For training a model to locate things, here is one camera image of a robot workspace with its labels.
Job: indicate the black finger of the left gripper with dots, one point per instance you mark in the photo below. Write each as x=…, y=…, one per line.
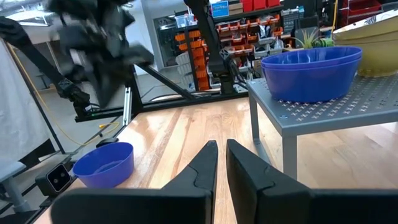
x=99, y=90
x=116, y=85

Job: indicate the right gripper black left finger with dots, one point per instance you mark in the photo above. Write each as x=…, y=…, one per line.
x=155, y=205

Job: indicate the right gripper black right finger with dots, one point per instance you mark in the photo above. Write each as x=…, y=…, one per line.
x=280, y=205

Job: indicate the small blue plastic bowl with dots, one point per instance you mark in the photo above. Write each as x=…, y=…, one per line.
x=105, y=177
x=311, y=54
x=311, y=87

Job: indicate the pear print yellow bowl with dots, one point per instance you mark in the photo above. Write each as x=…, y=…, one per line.
x=379, y=59
x=373, y=29

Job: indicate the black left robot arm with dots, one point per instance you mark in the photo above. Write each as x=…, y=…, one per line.
x=214, y=56

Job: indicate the silver aluminium bar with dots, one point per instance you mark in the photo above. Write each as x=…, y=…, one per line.
x=127, y=105

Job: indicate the white curtain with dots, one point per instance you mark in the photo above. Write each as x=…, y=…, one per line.
x=18, y=109

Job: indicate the storage rack with orange bins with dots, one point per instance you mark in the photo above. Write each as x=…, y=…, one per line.
x=199, y=62

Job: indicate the grey perforated metal shelf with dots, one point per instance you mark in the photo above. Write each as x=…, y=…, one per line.
x=326, y=115

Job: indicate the grey bench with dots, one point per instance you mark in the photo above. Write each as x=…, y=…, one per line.
x=9, y=169

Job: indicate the blue sign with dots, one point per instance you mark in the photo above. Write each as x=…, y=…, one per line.
x=220, y=8

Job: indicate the red storage bins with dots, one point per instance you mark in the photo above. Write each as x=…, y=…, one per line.
x=259, y=4

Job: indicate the green plant in patterned pot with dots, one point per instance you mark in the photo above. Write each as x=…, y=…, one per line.
x=309, y=39

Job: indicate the red metal rack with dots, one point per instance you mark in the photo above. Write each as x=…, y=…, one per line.
x=360, y=11

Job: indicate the black aluminium frame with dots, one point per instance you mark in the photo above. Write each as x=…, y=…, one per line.
x=161, y=104

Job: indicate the black box camera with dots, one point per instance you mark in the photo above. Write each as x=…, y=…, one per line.
x=57, y=179

